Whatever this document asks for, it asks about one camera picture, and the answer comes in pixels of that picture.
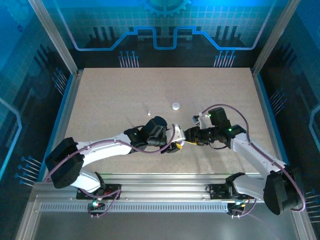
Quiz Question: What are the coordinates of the slotted grey cable duct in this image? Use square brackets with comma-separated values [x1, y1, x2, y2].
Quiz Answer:
[39, 202, 230, 213]

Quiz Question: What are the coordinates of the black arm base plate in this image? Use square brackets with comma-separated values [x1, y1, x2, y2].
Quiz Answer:
[208, 183, 253, 201]
[76, 183, 123, 201]

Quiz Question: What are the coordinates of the grey metal base plate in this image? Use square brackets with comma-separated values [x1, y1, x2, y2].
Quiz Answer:
[14, 209, 318, 240]

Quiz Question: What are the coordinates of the aluminium frame post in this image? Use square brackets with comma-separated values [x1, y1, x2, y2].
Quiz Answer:
[27, 0, 85, 77]
[251, 0, 302, 76]

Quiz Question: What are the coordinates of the aluminium table side rail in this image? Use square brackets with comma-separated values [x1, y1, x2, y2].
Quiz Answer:
[250, 68, 291, 173]
[41, 69, 85, 182]

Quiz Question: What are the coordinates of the aluminium mounting rail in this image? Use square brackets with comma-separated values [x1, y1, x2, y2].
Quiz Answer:
[32, 173, 300, 204]

